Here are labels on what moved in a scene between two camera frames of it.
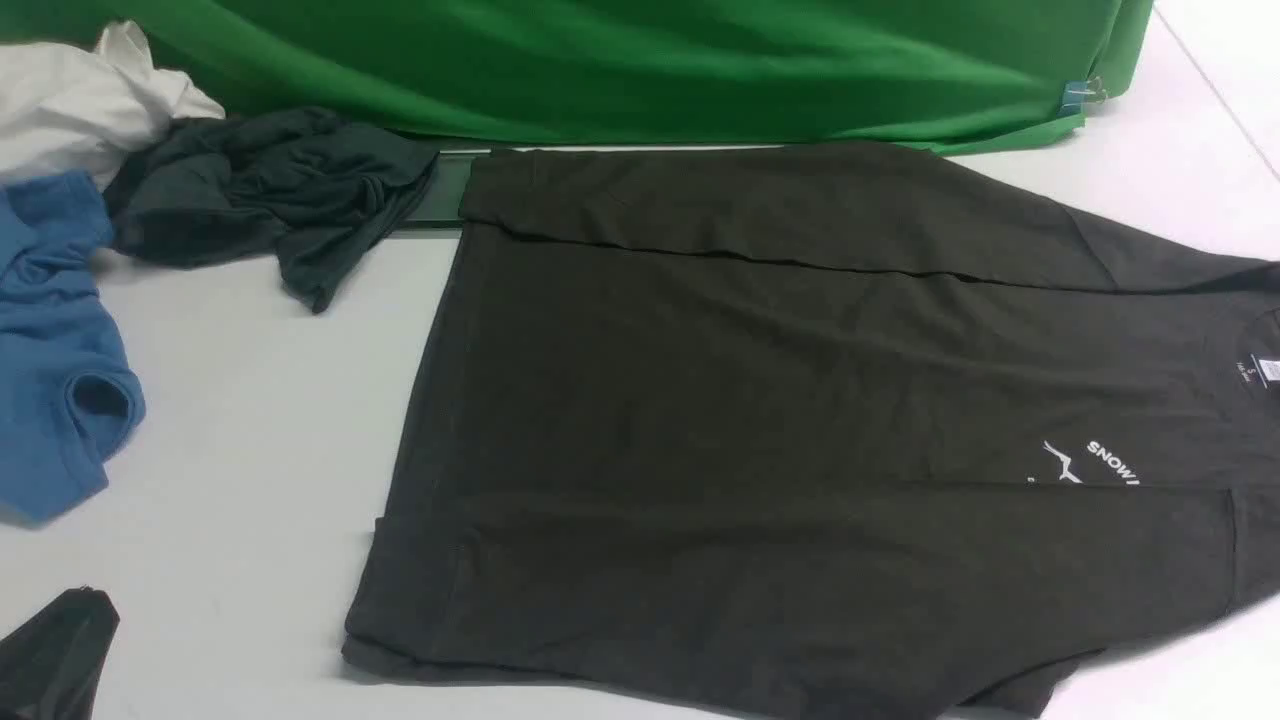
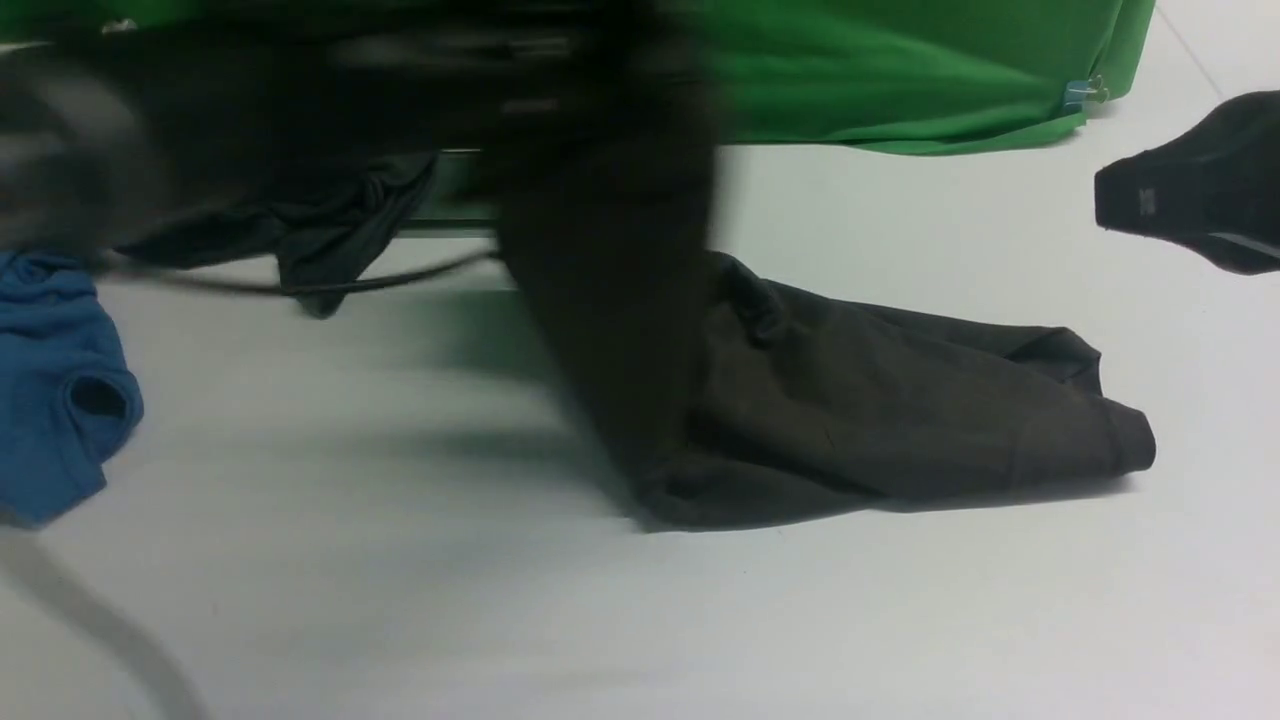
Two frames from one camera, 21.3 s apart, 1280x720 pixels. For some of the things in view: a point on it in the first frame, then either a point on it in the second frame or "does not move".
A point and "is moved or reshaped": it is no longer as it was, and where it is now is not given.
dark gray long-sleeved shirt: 826,428 is moved or reshaped
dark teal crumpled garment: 323,194 does not move
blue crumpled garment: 70,392 does not move
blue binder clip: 1078,92 does not move
